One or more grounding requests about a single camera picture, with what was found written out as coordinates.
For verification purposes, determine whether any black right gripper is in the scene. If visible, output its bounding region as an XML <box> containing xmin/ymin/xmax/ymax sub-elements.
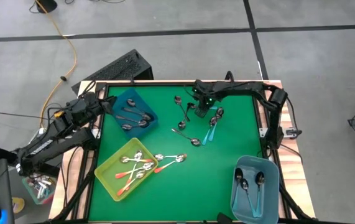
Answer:
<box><xmin>192</xmin><ymin>81</ymin><xmax>219</xmax><ymax>119</ymax></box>

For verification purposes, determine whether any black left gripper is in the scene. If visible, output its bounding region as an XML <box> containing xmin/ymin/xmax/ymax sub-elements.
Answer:
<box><xmin>82</xmin><ymin>93</ymin><xmax>118</xmax><ymax>118</ymax></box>

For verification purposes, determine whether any blue plastic bin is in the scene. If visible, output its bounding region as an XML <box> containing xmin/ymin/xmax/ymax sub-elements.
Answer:
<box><xmin>108</xmin><ymin>88</ymin><xmax>160</xmax><ymax>140</ymax></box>

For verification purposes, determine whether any yellow-green plastic tray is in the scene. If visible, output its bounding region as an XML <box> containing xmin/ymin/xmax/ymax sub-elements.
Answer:
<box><xmin>94</xmin><ymin>137</ymin><xmax>159</xmax><ymax>202</ymax></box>

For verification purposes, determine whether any grey-blue plastic bin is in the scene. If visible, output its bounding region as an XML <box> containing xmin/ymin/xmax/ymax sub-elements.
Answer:
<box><xmin>230</xmin><ymin>154</ymin><xmax>281</xmax><ymax>224</ymax></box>

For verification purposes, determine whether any silver metal spoon centre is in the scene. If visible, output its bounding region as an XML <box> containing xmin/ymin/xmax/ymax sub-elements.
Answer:
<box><xmin>154</xmin><ymin>152</ymin><xmax>188</xmax><ymax>162</ymax></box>

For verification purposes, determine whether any green table mat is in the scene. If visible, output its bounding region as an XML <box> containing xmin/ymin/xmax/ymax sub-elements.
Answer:
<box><xmin>87</xmin><ymin>84</ymin><xmax>264</xmax><ymax>222</ymax></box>

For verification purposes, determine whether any black gantry strut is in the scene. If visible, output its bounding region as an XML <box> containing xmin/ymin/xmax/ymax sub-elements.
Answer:
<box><xmin>270</xmin><ymin>172</ymin><xmax>313</xmax><ymax>222</ymax></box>
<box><xmin>51</xmin><ymin>146</ymin><xmax>99</xmax><ymax>222</ymax></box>

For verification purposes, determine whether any black side table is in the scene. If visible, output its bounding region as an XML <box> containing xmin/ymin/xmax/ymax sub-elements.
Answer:
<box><xmin>0</xmin><ymin>146</ymin><xmax>60</xmax><ymax>178</ymax></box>

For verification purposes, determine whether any small black block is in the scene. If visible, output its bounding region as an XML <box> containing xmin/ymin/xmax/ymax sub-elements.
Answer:
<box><xmin>216</xmin><ymin>212</ymin><xmax>234</xmax><ymax>224</ymax></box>

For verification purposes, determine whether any teal box of small parts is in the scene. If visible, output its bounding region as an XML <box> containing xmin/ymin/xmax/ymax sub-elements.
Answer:
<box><xmin>21</xmin><ymin>175</ymin><xmax>57</xmax><ymax>205</ymax></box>

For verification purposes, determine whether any black round stand base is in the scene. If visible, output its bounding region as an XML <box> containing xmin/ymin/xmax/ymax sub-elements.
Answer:
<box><xmin>35</xmin><ymin>0</ymin><xmax>58</xmax><ymax>14</ymax></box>

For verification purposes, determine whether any yellow disc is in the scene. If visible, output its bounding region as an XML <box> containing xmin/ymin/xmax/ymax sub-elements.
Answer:
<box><xmin>11</xmin><ymin>197</ymin><xmax>25</xmax><ymax>214</ymax></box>

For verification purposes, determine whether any black arched frame handle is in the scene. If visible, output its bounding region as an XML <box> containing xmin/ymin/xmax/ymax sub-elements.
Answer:
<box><xmin>224</xmin><ymin>70</ymin><xmax>236</xmax><ymax>84</ymax></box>

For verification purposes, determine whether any orange extension cable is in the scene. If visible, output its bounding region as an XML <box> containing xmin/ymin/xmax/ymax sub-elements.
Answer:
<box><xmin>35</xmin><ymin>0</ymin><xmax>78</xmax><ymax>118</ymax></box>

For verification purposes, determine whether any silver clamp bracket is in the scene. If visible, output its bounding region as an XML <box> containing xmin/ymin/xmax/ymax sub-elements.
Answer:
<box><xmin>284</xmin><ymin>127</ymin><xmax>303</xmax><ymax>138</ymax></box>

